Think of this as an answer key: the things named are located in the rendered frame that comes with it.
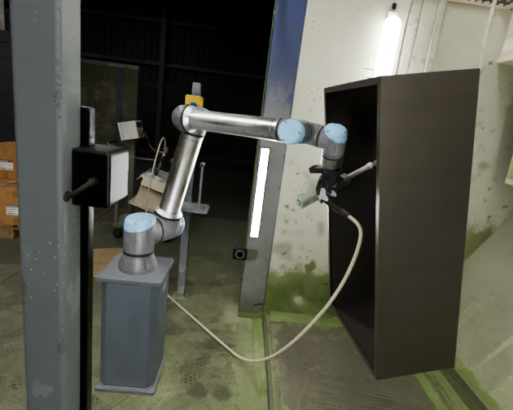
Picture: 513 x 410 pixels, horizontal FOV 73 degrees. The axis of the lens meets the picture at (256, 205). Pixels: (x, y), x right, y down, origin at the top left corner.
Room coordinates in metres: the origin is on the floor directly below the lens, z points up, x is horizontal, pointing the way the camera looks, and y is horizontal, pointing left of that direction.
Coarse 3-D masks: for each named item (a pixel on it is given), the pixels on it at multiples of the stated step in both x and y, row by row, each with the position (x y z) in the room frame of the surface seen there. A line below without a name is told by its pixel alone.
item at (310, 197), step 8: (360, 168) 1.73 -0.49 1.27; (368, 168) 1.75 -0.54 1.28; (344, 176) 1.66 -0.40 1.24; (352, 176) 1.69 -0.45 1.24; (344, 184) 1.65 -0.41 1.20; (312, 192) 1.55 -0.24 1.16; (304, 200) 1.50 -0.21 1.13; (312, 200) 1.53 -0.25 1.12; (328, 200) 1.52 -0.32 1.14; (336, 208) 1.48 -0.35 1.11; (344, 208) 1.48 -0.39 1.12; (344, 216) 1.45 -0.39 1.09
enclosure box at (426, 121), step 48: (336, 96) 1.80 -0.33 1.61; (384, 96) 1.21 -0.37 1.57; (432, 96) 1.23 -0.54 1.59; (384, 144) 1.21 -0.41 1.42; (432, 144) 1.24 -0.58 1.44; (336, 192) 1.82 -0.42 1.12; (384, 192) 1.22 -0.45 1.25; (432, 192) 1.25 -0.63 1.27; (336, 240) 1.83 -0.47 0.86; (384, 240) 1.23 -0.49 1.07; (432, 240) 1.25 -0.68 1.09; (336, 288) 1.84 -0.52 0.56; (384, 288) 1.23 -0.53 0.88; (432, 288) 1.26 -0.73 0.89; (384, 336) 1.24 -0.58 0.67; (432, 336) 1.27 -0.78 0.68
